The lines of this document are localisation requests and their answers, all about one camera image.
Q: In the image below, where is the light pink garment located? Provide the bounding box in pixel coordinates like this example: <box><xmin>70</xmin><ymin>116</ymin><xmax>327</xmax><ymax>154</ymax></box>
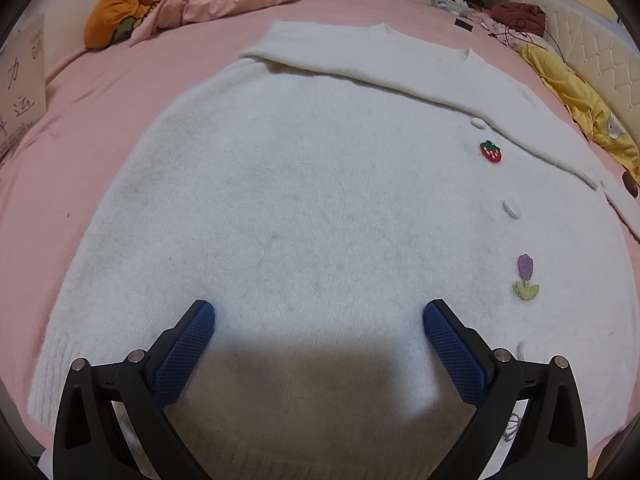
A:
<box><xmin>465</xmin><ymin>10</ymin><xmax>506</xmax><ymax>36</ymax></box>

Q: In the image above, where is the yellow blanket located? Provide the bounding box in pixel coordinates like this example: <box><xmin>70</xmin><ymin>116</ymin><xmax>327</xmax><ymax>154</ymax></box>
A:
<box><xmin>520</xmin><ymin>42</ymin><xmax>640</xmax><ymax>171</ymax></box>

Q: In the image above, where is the cardboard box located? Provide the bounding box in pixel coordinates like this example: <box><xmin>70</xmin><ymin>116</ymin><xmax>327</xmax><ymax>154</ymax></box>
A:
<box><xmin>0</xmin><ymin>12</ymin><xmax>48</xmax><ymax>161</ymax></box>

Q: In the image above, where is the orange pillow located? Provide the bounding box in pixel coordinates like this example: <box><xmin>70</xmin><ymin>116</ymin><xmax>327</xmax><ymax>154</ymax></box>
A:
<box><xmin>84</xmin><ymin>0</ymin><xmax>176</xmax><ymax>51</ymax></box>

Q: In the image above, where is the maroon cloth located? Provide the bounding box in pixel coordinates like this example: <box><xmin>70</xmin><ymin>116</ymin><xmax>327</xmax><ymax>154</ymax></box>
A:
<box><xmin>490</xmin><ymin>1</ymin><xmax>547</xmax><ymax>36</ymax></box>

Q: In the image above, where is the cream quilted headboard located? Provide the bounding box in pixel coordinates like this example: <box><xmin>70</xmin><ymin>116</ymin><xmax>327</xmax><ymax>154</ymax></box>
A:
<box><xmin>510</xmin><ymin>0</ymin><xmax>640</xmax><ymax>126</ymax></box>

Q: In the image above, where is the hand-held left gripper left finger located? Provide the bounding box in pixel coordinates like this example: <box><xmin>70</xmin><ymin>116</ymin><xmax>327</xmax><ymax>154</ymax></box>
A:
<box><xmin>52</xmin><ymin>300</ymin><xmax>217</xmax><ymax>480</ymax></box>

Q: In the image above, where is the white knit cardigan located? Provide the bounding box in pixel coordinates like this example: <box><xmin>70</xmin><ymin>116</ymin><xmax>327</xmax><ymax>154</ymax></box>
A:
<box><xmin>27</xmin><ymin>21</ymin><xmax>640</xmax><ymax>480</ymax></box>

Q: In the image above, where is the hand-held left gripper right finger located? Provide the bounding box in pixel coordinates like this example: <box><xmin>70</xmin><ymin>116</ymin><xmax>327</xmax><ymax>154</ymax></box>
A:
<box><xmin>423</xmin><ymin>298</ymin><xmax>590</xmax><ymax>480</ymax></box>

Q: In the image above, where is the black cable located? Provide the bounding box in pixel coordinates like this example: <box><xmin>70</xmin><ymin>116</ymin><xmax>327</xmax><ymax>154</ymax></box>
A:
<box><xmin>492</xmin><ymin>15</ymin><xmax>571</xmax><ymax>63</ymax></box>

